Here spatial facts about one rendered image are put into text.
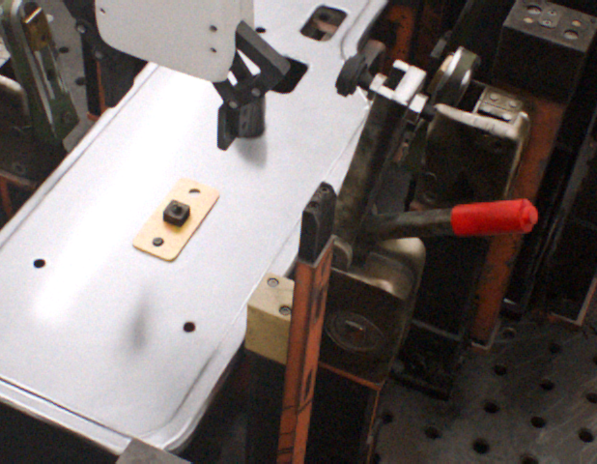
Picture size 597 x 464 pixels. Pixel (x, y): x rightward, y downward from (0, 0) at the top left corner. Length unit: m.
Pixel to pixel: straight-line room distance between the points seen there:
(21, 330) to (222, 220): 0.18
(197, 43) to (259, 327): 0.20
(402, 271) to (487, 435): 0.38
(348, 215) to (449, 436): 0.43
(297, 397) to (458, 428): 0.40
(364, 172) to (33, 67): 0.32
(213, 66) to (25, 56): 0.24
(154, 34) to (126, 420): 0.26
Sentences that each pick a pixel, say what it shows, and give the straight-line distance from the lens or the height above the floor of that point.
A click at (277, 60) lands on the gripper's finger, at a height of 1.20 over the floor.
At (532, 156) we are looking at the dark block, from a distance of 1.01.
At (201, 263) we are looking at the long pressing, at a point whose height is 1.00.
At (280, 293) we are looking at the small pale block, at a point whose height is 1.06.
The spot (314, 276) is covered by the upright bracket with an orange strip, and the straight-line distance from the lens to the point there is 0.68.
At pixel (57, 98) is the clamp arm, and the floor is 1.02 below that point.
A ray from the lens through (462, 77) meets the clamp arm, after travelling 0.91.
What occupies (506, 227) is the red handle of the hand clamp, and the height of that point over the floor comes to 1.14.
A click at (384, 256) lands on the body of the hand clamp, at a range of 0.83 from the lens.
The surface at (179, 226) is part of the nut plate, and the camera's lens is 0.90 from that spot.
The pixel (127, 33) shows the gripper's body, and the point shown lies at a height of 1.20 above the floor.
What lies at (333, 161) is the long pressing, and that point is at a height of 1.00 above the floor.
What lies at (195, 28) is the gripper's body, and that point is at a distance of 0.73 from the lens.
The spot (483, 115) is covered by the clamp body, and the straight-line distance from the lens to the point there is 0.92.
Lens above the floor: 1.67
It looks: 48 degrees down
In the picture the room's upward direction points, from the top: 6 degrees clockwise
